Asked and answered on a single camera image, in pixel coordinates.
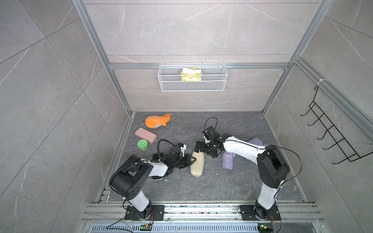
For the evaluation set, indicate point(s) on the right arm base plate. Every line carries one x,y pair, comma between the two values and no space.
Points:
259,212

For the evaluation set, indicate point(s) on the aluminium mounting rail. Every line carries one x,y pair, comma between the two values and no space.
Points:
215,217

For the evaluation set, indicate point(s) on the pink hard case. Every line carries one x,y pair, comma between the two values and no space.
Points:
146,135

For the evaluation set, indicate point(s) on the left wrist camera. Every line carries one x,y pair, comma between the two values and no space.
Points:
182,148

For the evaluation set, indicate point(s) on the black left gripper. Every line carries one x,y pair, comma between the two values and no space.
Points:
188,160

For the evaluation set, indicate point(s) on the purple folded umbrella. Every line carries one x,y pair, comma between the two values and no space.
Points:
228,160

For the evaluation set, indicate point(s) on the green lidded air freshener can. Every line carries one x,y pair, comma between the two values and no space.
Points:
142,144

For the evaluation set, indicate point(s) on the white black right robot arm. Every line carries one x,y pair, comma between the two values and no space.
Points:
272,166

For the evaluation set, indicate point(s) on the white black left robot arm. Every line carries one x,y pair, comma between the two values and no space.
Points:
130,178

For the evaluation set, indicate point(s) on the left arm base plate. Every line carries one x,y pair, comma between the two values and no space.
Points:
152,212

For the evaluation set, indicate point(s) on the white zippered umbrella sleeve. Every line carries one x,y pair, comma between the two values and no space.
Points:
197,167

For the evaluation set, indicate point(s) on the purple zippered umbrella sleeve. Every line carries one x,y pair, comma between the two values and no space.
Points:
256,142

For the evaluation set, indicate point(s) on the orange plush whale toy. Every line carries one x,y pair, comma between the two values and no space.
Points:
155,121

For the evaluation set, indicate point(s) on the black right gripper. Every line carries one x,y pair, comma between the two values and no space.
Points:
202,144

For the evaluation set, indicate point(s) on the yellow packet in basket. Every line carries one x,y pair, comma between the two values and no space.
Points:
191,75

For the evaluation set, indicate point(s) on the white wire wall basket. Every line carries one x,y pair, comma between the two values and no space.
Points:
214,78

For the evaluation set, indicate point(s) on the black wire hook rack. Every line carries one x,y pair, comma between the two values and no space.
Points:
349,153

